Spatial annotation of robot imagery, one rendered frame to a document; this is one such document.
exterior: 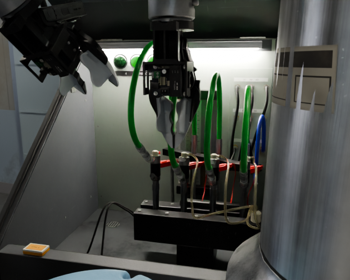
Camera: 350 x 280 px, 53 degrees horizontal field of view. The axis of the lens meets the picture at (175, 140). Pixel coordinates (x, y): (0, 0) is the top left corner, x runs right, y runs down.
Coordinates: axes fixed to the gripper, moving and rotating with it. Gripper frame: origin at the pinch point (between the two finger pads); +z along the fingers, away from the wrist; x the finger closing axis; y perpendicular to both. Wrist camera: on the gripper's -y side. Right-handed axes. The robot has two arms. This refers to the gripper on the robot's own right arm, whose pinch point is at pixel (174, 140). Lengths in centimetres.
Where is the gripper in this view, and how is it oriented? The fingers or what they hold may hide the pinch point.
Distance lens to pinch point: 63.8
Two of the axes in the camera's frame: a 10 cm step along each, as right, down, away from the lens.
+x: 9.8, 0.5, -2.2
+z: 0.0, 9.8, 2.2
